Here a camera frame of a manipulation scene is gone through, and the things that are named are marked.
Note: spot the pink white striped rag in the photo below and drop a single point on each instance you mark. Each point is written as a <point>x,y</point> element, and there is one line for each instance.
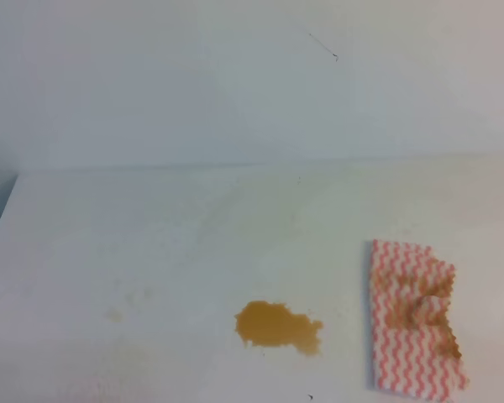
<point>414,350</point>

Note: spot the brown coffee stain puddle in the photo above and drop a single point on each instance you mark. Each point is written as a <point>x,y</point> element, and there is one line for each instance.
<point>274,325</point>

